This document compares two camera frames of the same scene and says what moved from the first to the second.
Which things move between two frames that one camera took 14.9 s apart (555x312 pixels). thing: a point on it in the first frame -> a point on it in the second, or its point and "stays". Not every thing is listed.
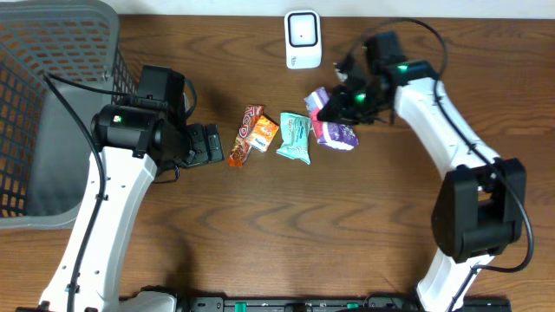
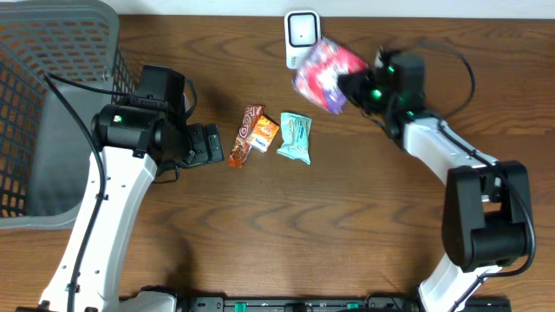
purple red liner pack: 332,134 -> 318,77
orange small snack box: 264,132 stays
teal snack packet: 296,136 stays
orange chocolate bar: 242,146 stays
